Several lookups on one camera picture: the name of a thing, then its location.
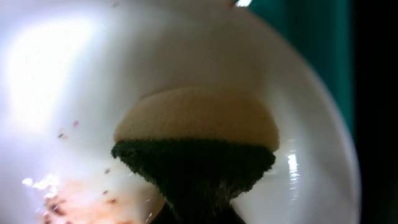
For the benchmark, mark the yellow green sponge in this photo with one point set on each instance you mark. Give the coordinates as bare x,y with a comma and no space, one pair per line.
200,147

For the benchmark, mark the white plate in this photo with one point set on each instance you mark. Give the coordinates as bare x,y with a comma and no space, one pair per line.
72,70

